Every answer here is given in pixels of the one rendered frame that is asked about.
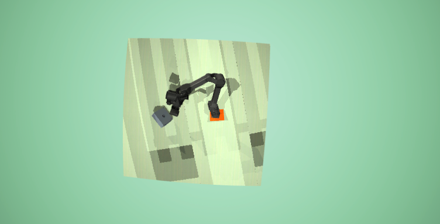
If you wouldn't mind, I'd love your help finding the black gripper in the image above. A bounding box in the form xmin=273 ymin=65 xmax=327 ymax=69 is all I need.
xmin=170 ymin=100 xmax=183 ymax=117

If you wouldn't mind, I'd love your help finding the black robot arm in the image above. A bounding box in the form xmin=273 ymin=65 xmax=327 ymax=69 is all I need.
xmin=166 ymin=73 xmax=226 ymax=119

